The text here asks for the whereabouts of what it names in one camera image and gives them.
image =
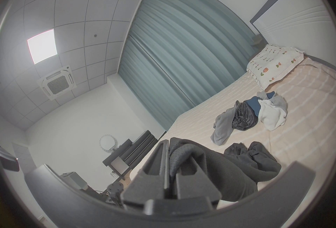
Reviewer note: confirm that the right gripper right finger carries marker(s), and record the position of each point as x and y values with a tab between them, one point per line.
199	190

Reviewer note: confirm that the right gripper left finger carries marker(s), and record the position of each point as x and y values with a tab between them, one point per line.
141	190

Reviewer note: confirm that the black T-shirt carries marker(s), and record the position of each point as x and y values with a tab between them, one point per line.
231	169

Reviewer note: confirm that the grey shorts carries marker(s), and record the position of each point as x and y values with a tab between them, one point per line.
223	127

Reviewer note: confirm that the black glossy garment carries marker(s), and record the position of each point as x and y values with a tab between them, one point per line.
244	116

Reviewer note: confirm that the blue-green curtain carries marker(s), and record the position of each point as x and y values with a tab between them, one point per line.
152	90
196	38

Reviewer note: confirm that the dark blue garment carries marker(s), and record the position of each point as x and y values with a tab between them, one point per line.
253	105

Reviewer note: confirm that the white garment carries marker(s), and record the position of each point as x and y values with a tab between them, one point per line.
271	116

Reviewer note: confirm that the bed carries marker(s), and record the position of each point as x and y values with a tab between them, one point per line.
301	129

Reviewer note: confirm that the pale grey garment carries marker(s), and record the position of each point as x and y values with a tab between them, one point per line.
279	102

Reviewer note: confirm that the ceiling air conditioner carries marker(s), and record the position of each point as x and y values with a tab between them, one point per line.
56	84

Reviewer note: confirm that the white printed pillow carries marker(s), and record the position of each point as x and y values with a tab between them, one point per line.
275	66

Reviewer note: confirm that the grey bedside table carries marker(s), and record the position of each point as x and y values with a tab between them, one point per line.
256	41

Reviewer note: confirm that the square ceiling light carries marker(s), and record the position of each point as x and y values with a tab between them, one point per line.
42	45

